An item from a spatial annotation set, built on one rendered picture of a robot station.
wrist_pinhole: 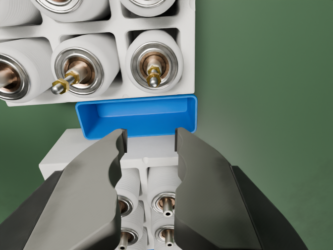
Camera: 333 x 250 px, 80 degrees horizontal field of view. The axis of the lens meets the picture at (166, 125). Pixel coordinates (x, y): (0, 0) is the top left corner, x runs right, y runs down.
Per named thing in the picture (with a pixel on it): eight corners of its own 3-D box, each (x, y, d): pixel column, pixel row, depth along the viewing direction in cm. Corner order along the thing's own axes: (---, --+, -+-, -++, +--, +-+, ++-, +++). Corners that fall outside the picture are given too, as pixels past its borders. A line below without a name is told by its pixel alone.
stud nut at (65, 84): (64, 76, 25) (61, 78, 24) (73, 88, 26) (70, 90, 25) (51, 83, 26) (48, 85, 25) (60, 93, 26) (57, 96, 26)
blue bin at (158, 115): (96, 120, 64) (84, 141, 53) (88, 86, 58) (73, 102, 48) (190, 113, 64) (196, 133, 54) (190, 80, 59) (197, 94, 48)
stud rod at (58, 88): (77, 70, 30) (55, 85, 24) (81, 75, 31) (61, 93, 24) (72, 72, 30) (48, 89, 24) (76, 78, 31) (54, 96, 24)
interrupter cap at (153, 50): (133, 90, 34) (132, 91, 33) (128, 41, 30) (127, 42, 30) (177, 88, 34) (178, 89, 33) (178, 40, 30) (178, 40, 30)
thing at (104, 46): (111, 22, 45) (86, 27, 29) (133, 62, 49) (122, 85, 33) (76, 42, 46) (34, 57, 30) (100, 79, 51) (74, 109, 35)
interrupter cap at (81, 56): (85, 37, 30) (84, 37, 29) (113, 82, 33) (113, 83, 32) (45, 60, 31) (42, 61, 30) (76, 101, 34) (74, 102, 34)
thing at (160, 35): (137, 70, 50) (127, 96, 34) (133, 27, 45) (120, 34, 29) (175, 69, 50) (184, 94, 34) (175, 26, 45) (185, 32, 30)
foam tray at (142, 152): (92, 209, 84) (77, 254, 68) (66, 128, 65) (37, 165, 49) (185, 203, 84) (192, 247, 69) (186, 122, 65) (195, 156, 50)
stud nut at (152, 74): (145, 83, 26) (144, 85, 25) (147, 70, 25) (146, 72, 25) (160, 86, 26) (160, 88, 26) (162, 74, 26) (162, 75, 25)
